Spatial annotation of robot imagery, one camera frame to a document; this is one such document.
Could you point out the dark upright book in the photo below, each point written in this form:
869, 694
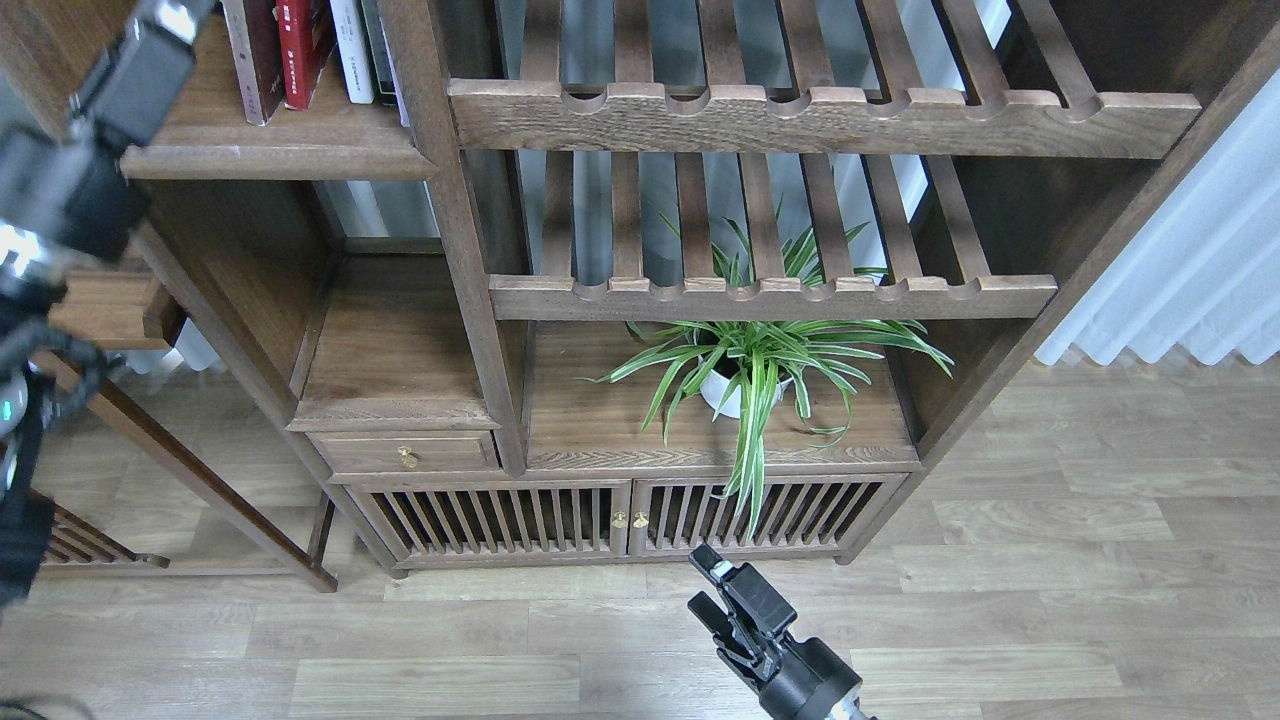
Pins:
383, 72

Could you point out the white plant pot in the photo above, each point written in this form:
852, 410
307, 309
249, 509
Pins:
725, 389

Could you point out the maroon book white characters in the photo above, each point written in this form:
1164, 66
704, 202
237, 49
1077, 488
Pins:
254, 40

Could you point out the green spider plant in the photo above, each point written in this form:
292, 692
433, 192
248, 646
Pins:
825, 350

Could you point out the white upright book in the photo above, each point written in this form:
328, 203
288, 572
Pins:
354, 51

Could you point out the dark wooden bookshelf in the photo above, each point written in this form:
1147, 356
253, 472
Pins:
456, 286

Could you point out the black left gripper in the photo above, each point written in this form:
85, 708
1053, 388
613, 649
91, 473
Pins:
72, 195

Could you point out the red book with photos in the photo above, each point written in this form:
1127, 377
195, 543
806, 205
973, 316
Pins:
307, 38

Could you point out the pale purple upright book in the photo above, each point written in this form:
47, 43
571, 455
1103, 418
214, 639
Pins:
401, 103

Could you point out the white curtain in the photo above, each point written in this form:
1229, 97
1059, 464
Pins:
1200, 281

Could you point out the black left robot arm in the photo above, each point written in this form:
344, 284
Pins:
47, 374

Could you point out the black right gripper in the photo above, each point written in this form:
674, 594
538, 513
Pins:
791, 679

